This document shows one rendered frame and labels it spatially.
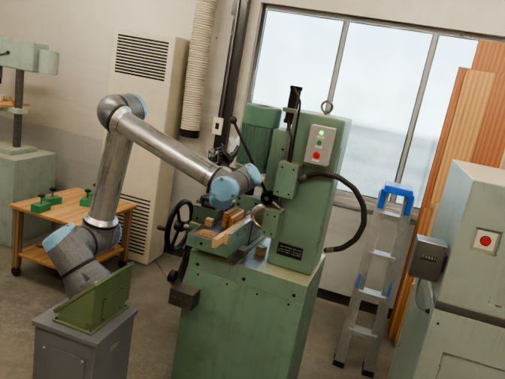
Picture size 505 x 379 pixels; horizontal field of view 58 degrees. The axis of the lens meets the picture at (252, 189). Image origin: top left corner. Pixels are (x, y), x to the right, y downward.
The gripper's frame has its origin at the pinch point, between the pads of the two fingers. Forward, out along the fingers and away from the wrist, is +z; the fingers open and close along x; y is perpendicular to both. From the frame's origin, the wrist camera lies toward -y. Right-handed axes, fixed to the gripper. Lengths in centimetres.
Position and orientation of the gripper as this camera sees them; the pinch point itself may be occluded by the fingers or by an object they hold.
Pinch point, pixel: (225, 144)
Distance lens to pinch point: 199.2
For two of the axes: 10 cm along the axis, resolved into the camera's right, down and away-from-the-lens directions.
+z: -0.2, -7.2, 6.9
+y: -5.4, -5.8, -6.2
